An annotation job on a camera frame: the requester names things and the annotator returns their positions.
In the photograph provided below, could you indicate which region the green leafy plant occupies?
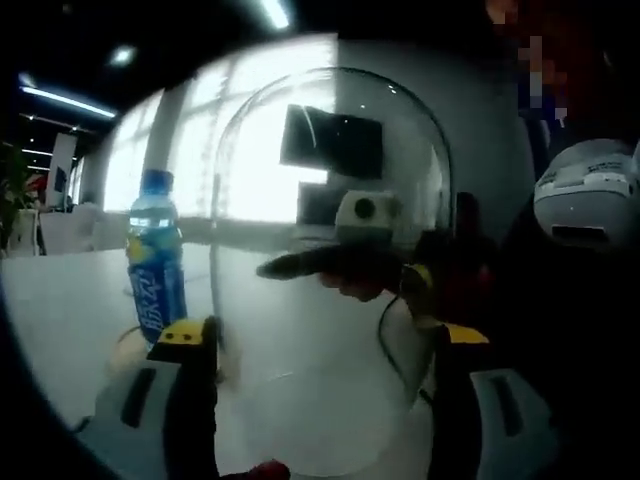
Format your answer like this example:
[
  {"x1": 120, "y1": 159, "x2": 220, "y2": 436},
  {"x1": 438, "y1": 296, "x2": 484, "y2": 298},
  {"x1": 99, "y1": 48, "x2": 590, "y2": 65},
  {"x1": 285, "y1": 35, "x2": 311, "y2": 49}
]
[{"x1": 0, "y1": 143, "x2": 39, "y2": 212}]

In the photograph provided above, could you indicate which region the white roll-up banner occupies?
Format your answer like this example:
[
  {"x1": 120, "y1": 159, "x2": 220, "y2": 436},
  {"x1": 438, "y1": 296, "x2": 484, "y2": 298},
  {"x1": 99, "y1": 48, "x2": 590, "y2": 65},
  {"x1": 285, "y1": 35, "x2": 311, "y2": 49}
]
[{"x1": 51, "y1": 131, "x2": 77, "y2": 195}]

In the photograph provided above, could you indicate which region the person in black shirt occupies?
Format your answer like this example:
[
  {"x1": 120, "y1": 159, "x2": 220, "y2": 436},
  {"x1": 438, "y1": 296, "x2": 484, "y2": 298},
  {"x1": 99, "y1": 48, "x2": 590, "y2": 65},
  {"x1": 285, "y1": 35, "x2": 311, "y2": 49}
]
[{"x1": 449, "y1": 199, "x2": 640, "y2": 480}]

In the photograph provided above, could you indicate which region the person's right hand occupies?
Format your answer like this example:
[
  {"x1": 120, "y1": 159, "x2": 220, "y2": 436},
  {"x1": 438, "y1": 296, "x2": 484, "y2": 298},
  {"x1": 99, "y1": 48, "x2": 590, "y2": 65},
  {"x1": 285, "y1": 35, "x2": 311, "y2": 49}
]
[{"x1": 319, "y1": 272, "x2": 402, "y2": 305}]

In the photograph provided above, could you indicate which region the white chest-worn device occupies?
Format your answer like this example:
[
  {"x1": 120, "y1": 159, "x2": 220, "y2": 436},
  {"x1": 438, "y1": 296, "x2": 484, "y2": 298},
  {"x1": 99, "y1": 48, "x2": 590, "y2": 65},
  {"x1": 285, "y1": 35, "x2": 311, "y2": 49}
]
[{"x1": 531, "y1": 138, "x2": 640, "y2": 247}]

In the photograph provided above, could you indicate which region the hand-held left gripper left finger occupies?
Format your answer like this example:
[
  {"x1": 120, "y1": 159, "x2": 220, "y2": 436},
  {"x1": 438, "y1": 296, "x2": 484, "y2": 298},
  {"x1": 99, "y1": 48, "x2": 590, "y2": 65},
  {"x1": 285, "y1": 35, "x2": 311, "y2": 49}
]
[{"x1": 92, "y1": 315, "x2": 222, "y2": 480}]

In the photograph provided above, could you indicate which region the person's left hand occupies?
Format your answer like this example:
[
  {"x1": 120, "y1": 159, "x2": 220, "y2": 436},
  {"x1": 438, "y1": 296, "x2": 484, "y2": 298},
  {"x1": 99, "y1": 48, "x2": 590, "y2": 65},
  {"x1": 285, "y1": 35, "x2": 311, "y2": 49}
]
[{"x1": 249, "y1": 461, "x2": 292, "y2": 480}]

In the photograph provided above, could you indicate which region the clear glass dome cover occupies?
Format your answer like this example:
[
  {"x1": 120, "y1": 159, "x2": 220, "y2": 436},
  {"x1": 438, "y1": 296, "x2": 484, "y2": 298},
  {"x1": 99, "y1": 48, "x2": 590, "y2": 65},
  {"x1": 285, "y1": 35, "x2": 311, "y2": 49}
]
[{"x1": 209, "y1": 67, "x2": 460, "y2": 476}]

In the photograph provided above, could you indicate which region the white plant pot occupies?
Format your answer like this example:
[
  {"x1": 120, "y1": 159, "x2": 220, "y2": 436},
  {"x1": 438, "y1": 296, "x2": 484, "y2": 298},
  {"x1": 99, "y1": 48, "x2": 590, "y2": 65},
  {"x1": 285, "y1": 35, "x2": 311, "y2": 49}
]
[{"x1": 16, "y1": 208, "x2": 42, "y2": 254}]

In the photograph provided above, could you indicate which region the round wooden base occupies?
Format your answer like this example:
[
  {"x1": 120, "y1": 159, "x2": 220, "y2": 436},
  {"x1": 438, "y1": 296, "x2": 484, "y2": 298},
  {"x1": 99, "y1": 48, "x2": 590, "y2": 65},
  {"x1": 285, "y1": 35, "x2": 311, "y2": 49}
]
[{"x1": 106, "y1": 324, "x2": 167, "y2": 374}]

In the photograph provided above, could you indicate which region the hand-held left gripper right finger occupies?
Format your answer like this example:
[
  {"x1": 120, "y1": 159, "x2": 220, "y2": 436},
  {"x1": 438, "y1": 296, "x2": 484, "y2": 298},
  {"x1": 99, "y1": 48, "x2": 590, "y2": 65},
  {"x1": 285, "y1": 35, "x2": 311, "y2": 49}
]
[{"x1": 431, "y1": 322, "x2": 557, "y2": 480}]

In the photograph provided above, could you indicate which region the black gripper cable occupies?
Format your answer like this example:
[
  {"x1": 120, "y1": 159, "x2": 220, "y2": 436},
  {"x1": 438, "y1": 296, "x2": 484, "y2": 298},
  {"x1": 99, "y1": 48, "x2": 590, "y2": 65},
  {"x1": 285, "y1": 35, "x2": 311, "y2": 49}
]
[{"x1": 376, "y1": 294, "x2": 437, "y2": 407}]

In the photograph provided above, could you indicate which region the blue drink bottle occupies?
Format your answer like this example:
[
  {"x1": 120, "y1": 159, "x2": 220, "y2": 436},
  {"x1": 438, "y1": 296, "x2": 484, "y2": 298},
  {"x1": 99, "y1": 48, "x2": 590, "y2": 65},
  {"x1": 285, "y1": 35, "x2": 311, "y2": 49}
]
[{"x1": 124, "y1": 168, "x2": 189, "y2": 352}]

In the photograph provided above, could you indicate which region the black wall screen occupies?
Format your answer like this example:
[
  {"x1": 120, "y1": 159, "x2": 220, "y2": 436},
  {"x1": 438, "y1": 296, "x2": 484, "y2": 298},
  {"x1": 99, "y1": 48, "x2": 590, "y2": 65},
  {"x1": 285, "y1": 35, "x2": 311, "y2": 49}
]
[{"x1": 278, "y1": 103, "x2": 385, "y2": 181}]

